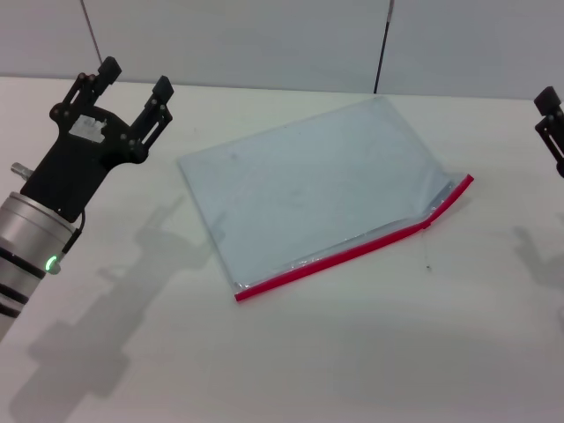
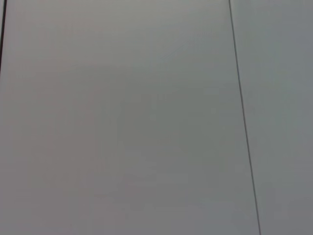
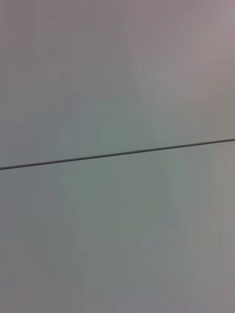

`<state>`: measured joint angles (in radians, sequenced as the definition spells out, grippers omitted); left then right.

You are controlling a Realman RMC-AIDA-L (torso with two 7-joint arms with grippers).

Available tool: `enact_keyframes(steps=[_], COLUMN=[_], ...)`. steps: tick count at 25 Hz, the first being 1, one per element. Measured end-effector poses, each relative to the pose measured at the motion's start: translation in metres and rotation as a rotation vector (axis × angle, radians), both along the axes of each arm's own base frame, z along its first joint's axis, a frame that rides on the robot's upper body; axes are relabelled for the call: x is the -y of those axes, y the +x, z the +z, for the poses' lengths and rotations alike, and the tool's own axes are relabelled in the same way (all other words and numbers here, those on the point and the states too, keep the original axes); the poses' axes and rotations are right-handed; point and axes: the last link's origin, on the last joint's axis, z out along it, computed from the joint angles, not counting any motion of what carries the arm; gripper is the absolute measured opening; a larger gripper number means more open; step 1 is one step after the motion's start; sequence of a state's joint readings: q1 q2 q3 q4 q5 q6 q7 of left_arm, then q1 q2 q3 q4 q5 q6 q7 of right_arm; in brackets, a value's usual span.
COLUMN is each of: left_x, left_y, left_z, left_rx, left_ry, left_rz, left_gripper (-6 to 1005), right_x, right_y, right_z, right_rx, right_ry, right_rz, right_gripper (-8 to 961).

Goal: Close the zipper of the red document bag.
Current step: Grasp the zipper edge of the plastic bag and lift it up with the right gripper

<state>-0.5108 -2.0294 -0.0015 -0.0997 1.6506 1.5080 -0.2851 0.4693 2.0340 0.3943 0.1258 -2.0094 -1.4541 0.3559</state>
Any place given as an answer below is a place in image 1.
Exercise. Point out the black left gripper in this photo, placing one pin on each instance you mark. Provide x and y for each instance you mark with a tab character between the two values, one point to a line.
75	154

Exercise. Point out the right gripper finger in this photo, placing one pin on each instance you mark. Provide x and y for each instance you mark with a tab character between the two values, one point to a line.
551	128

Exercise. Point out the clear red-zipper document bag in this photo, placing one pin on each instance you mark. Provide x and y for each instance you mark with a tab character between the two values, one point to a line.
308	189

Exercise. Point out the thin black background pole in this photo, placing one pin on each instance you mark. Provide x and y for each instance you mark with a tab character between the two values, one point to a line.
382	48

